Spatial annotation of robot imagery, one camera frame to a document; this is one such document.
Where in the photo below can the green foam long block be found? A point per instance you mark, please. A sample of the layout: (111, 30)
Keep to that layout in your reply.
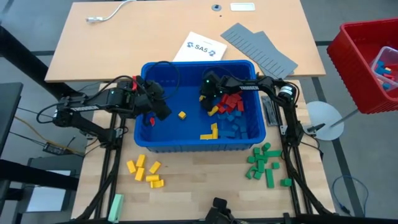
(273, 153)
(269, 178)

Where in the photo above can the black flat panel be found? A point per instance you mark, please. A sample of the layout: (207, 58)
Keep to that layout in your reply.
(9, 118)

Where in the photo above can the blue toy piece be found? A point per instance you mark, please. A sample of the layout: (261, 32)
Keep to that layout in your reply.
(380, 67)

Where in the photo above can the pale green object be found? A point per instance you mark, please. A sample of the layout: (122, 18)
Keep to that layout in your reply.
(115, 208)

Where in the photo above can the red clip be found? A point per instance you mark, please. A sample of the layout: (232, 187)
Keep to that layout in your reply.
(152, 120)

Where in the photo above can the black table-level camera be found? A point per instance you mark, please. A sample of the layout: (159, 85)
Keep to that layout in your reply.
(219, 211)

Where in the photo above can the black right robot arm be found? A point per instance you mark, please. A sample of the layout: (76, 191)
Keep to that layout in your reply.
(248, 84)

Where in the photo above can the black frame strut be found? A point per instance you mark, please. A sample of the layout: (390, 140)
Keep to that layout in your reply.
(88, 207)
(314, 199)

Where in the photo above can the black bar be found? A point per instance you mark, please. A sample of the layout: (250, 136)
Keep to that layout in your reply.
(37, 175)

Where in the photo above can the plain grey bin divider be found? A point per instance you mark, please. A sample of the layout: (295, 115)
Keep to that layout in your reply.
(263, 33)

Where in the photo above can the black clamp lever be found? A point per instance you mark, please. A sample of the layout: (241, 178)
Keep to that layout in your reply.
(315, 127)

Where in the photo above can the large blue plastic bin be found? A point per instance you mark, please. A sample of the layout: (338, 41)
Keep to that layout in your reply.
(186, 130)

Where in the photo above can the black desk leg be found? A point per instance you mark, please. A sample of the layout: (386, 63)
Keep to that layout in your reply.
(18, 53)

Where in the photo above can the red toy piece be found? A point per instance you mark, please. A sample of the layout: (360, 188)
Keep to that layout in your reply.
(390, 77)

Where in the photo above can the clear plastic container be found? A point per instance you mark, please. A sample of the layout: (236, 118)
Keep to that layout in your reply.
(388, 56)

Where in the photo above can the small black electronics box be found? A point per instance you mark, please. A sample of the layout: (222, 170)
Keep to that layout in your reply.
(53, 148)

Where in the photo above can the wooden desk top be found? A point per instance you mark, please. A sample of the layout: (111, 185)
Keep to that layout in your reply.
(140, 46)

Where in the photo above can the white rectangular desk plate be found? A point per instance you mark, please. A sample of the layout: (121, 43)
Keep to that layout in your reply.
(242, 7)

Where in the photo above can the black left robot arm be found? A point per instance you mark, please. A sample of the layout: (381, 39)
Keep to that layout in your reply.
(87, 108)

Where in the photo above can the grey floor stand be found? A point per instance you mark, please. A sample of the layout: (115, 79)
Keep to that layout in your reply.
(46, 199)

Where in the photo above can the red foam arch block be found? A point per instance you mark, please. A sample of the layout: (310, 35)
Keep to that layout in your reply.
(234, 99)

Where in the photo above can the small red foam block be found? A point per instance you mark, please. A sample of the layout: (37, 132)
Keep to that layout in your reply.
(240, 105)

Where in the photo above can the slotted grey bin divider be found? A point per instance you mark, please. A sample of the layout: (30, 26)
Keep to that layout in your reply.
(248, 43)

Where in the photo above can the red foam cylinder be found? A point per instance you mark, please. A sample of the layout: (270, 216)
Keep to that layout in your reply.
(222, 109)

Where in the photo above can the yellow foam rectangular block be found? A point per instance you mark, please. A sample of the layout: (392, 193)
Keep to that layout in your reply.
(155, 167)

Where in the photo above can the white SA5 paper sheet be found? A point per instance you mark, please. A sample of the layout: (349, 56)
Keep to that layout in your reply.
(199, 46)

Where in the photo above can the grey desk grommet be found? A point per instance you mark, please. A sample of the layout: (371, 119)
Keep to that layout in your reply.
(216, 7)

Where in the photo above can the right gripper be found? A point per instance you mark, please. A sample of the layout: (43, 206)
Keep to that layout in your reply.
(208, 100)

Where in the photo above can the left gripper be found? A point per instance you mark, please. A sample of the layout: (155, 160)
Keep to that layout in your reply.
(140, 101)

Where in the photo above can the white round floor base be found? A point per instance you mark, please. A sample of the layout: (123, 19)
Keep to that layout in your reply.
(326, 112)

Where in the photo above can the grey flat sheet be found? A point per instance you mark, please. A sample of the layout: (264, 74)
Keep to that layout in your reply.
(269, 110)

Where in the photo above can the red foam cube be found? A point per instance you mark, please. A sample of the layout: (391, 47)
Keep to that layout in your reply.
(232, 105)

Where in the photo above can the red plastic bin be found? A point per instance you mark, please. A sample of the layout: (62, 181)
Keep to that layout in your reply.
(348, 62)

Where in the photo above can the grey metal pole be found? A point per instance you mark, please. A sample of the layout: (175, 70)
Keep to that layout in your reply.
(345, 118)

